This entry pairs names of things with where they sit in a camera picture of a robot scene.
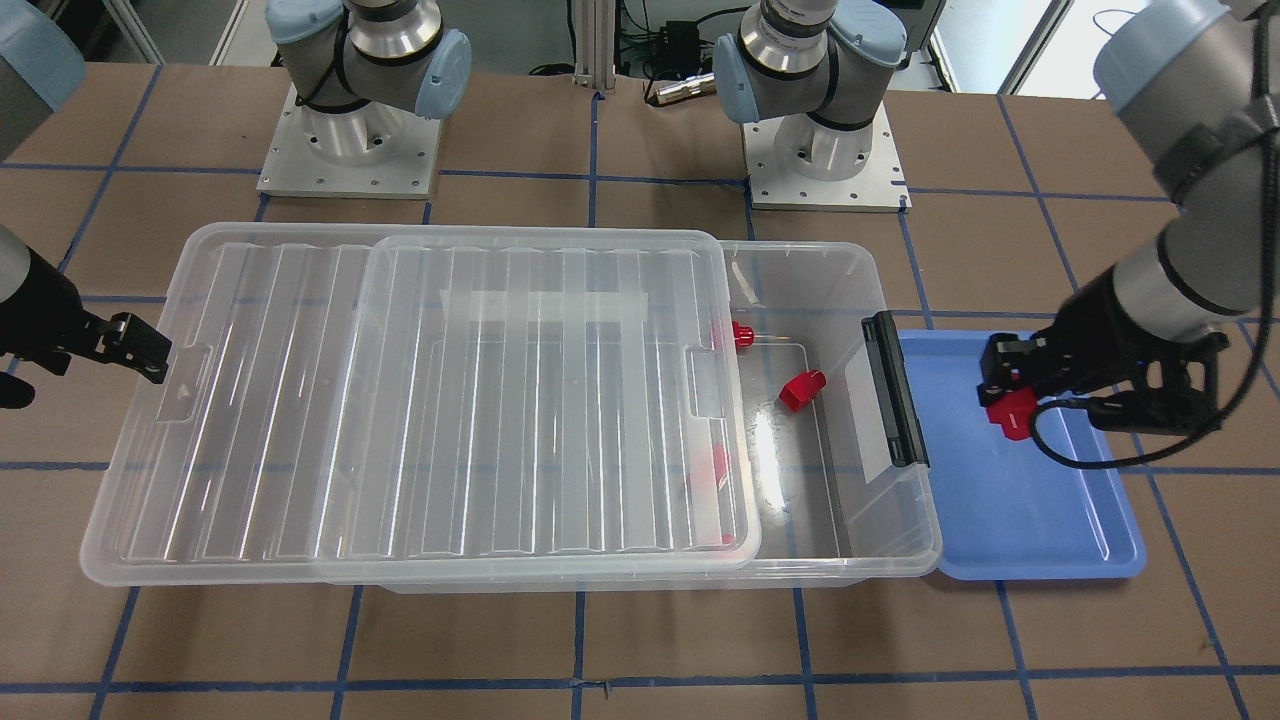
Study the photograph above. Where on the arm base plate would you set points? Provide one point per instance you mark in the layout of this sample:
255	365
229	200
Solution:
374	152
796	164

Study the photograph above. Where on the blue plastic tray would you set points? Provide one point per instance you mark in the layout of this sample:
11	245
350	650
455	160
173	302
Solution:
1007	512

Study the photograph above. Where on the black box latch handle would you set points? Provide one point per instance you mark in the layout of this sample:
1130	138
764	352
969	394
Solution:
902	428

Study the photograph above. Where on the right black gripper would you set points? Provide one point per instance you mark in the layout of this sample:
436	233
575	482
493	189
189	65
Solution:
40	310

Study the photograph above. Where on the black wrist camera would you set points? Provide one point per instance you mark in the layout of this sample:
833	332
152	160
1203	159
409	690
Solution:
1174	394

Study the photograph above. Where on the clear plastic box lid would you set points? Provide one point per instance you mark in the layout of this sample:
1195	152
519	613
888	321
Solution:
382	404

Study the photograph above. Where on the red block under lid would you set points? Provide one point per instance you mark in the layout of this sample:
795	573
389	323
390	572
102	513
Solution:
709	468
738	337

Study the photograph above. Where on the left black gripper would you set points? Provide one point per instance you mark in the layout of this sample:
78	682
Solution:
1087	325

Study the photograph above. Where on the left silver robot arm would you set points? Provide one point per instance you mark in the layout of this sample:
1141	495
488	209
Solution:
1193	82

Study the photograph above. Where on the red block from tray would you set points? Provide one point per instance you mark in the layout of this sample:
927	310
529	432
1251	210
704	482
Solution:
1012	413

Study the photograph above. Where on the clear plastic storage box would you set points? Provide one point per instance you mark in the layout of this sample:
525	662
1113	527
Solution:
835	510

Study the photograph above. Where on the red block in box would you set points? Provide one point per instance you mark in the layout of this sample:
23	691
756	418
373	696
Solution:
801	390

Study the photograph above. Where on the aluminium frame post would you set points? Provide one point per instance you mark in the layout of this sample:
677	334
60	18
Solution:
594	35

